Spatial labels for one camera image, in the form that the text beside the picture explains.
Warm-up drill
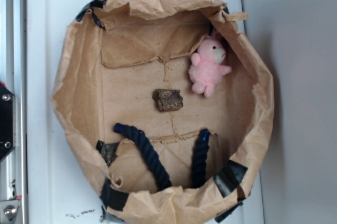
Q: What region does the dark blue rope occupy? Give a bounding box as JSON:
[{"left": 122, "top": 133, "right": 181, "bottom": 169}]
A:
[{"left": 113, "top": 122, "right": 210, "bottom": 191}]

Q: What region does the brown rough block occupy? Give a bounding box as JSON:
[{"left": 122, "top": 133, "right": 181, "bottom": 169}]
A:
[{"left": 152, "top": 89, "right": 183, "bottom": 112}]

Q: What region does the brown paper bag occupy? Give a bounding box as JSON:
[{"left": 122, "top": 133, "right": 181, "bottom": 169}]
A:
[{"left": 52, "top": 0, "right": 274, "bottom": 223}]

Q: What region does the pink plush bunny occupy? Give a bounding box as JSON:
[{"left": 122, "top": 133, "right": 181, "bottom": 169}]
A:
[{"left": 188, "top": 31, "right": 232, "bottom": 98}]

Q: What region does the white plastic bin lid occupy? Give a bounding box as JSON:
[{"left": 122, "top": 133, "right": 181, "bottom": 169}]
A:
[{"left": 25, "top": 0, "right": 265, "bottom": 224}]

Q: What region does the black metal bracket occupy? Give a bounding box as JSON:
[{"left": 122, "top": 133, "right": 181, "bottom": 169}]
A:
[{"left": 0, "top": 81, "right": 16, "bottom": 162}]

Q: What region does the metal frame rail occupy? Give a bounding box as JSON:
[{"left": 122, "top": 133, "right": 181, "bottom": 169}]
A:
[{"left": 1, "top": 0, "right": 28, "bottom": 223}]

